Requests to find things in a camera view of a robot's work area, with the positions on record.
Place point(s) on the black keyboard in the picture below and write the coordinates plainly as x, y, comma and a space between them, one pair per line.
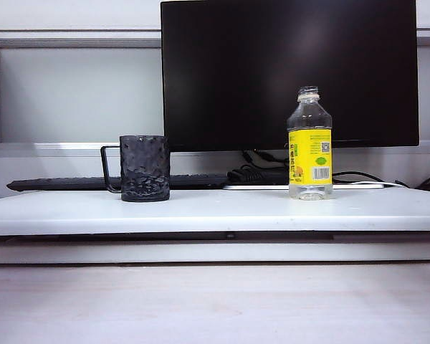
57, 183

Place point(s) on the clear bottle with yellow label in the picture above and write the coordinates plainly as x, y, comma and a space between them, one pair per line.
310, 157

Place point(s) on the black computer monitor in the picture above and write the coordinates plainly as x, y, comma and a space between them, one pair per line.
236, 71

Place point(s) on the grey aluminium partition frame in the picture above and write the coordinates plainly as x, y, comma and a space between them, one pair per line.
75, 39

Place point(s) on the dark textured glass cup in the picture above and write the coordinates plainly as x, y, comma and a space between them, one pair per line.
145, 168

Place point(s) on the flat white pad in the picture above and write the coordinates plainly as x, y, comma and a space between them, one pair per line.
258, 186

